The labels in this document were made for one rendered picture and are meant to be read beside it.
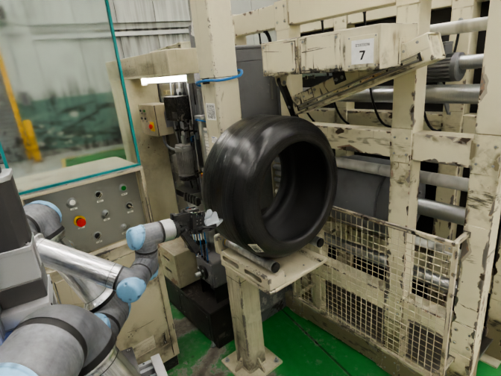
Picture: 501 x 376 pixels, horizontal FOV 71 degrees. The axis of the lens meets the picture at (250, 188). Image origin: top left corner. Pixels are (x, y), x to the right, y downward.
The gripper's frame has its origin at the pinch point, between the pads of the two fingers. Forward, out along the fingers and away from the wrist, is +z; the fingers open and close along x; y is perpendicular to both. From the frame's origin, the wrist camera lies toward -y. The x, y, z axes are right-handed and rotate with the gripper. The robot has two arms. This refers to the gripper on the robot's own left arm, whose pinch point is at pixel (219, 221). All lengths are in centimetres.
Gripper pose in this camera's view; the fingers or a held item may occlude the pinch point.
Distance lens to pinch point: 136.8
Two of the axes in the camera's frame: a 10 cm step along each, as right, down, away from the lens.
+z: 7.8, -1.6, 6.1
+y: 0.0, -9.7, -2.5
